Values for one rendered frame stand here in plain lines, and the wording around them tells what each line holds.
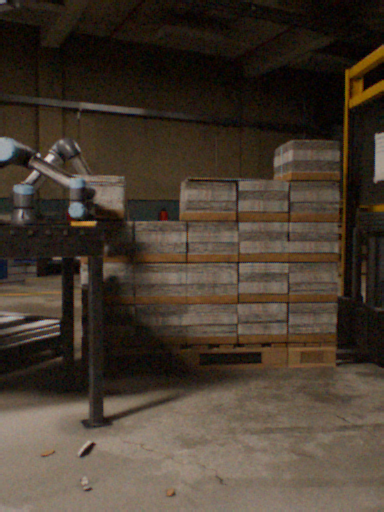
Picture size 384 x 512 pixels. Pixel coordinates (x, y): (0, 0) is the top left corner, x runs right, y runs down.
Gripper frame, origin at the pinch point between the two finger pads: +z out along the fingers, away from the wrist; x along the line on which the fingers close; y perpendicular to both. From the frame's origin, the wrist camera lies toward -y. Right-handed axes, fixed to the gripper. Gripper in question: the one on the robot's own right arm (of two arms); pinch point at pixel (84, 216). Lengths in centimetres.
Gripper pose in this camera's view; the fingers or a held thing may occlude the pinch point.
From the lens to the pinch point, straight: 288.5
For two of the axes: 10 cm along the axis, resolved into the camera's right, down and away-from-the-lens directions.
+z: -1.0, -0.5, 9.9
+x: -9.9, 0.0, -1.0
